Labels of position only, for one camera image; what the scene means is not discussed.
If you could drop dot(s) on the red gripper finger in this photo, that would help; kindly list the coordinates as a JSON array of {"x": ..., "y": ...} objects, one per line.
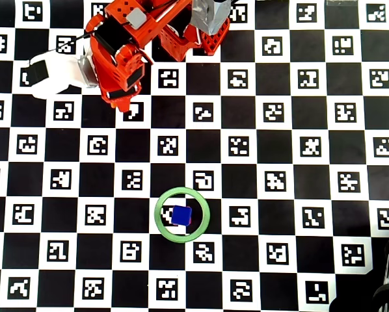
[{"x": 121, "y": 103}]

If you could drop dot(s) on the black white marker checkerboard mat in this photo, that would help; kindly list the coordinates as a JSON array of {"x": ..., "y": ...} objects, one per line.
[{"x": 84, "y": 195}]

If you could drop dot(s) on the clear tape strip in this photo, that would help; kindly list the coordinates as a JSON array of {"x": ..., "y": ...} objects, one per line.
[{"x": 341, "y": 2}]

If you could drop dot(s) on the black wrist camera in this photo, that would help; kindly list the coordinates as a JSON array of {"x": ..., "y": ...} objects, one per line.
[{"x": 35, "y": 73}]

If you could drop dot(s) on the small grey square block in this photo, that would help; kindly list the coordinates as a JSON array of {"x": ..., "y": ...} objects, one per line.
[{"x": 137, "y": 18}]

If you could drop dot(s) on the blue cube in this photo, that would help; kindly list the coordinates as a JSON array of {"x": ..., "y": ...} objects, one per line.
[{"x": 181, "y": 214}]

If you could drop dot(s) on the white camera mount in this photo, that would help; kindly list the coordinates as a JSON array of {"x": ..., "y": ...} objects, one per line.
[{"x": 61, "y": 74}]

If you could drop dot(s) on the grey duct tape wad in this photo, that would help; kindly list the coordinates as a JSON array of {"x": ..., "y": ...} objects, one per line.
[{"x": 210, "y": 16}]

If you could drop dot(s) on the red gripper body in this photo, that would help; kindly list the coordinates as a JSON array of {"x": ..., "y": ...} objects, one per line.
[{"x": 119, "y": 95}]

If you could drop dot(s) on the red cube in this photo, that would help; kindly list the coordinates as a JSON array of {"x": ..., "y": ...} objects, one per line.
[{"x": 191, "y": 222}]

